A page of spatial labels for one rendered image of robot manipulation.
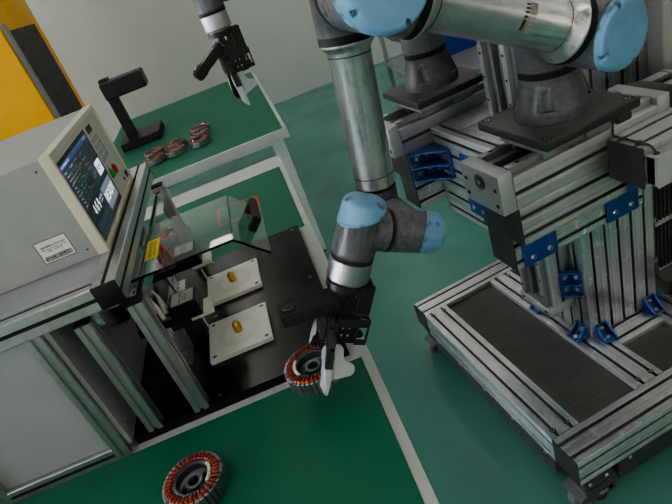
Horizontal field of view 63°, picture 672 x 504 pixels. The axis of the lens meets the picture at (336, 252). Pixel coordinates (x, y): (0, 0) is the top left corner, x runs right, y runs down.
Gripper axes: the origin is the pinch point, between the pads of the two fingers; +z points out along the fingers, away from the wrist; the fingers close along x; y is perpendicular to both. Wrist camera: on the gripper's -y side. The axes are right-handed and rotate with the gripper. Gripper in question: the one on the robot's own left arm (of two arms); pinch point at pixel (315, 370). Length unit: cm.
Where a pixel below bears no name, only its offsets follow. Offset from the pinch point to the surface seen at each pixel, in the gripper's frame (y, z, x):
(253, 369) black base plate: -9.2, 10.3, 13.3
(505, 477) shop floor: 71, 53, 19
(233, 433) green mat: -13.6, 15.1, -0.3
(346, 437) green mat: 4.2, 4.8, -12.3
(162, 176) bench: -37, 29, 186
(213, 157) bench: -14, 16, 185
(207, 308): -19.4, 3.3, 25.7
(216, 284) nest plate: -16, 13, 53
